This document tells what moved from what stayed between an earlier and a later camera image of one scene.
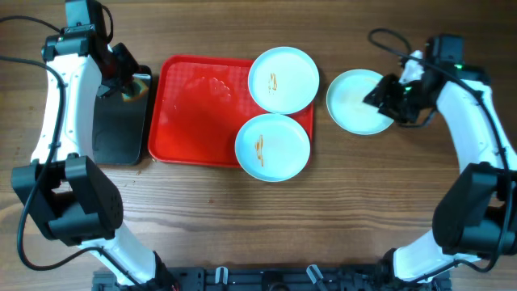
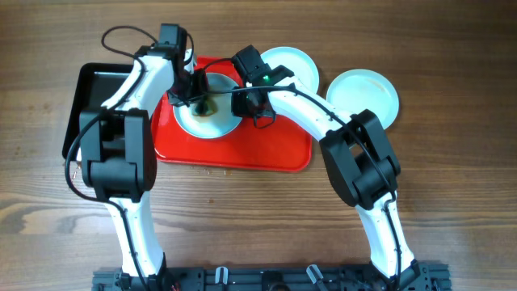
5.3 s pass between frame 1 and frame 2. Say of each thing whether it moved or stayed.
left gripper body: moved
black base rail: stayed
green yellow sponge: moved
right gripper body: moved
